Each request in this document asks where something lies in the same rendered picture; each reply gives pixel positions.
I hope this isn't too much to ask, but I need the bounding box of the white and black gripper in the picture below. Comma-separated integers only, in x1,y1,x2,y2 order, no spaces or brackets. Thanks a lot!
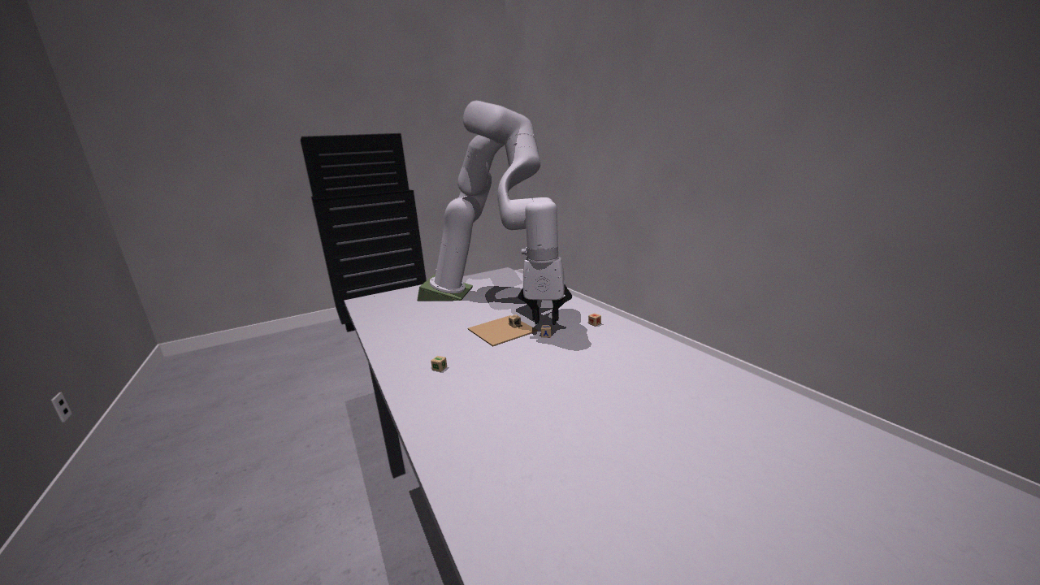
518,257,572,325

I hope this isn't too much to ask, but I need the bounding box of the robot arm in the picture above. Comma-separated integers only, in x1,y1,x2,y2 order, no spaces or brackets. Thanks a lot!
430,101,558,293

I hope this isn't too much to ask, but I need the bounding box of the tan flat square mat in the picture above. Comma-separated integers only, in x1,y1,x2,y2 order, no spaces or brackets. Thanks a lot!
468,315,538,347

